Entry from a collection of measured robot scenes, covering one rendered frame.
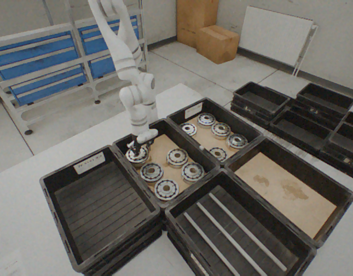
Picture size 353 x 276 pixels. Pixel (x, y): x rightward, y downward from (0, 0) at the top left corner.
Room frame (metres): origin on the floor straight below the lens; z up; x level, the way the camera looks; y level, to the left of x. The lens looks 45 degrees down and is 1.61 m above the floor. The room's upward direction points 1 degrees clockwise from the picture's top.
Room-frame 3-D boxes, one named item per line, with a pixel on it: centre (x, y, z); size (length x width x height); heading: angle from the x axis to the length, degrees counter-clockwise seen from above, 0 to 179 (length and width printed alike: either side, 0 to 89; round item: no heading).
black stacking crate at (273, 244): (0.26, -0.19, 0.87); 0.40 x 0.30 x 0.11; 40
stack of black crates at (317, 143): (1.26, -1.00, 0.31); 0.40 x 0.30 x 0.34; 45
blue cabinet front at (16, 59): (1.92, 1.35, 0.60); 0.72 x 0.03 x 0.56; 135
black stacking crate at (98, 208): (0.38, 0.29, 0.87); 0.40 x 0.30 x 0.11; 40
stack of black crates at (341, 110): (1.54, -1.28, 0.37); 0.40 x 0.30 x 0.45; 45
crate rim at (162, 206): (0.57, 0.06, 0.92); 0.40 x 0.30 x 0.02; 40
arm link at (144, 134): (0.62, 0.15, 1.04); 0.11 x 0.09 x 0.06; 40
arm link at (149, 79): (0.94, 0.18, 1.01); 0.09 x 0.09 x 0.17; 75
